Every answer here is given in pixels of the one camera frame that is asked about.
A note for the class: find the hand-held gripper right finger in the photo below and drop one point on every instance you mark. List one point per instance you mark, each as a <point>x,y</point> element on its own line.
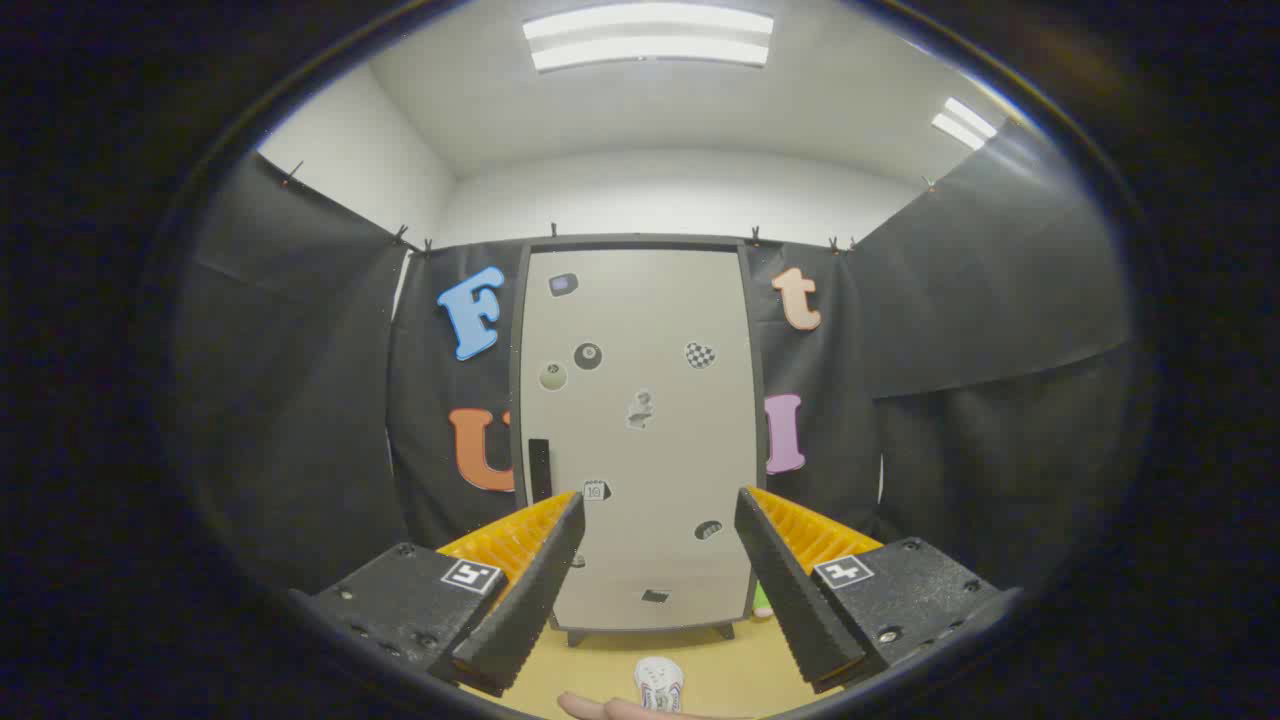
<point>790,600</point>

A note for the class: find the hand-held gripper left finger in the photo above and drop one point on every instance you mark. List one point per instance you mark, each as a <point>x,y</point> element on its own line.
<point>530,600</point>

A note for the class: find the white shoe with striped side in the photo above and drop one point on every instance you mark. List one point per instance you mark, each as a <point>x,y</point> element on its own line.
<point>658,682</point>

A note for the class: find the grey shoe cabinet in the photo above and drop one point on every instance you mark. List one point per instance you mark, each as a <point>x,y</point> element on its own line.
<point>640,241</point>

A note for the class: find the green and pink plush toy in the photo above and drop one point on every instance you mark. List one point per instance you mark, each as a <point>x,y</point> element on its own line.
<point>762,603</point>

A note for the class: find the black backdrop cloth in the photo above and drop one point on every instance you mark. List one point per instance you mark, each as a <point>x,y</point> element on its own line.
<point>300,400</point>

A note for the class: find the small ceiling light panel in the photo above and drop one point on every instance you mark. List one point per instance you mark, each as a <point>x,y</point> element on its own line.
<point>964,124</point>

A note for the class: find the large ceiling light panel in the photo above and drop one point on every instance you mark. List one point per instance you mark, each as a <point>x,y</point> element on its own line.
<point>648,38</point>

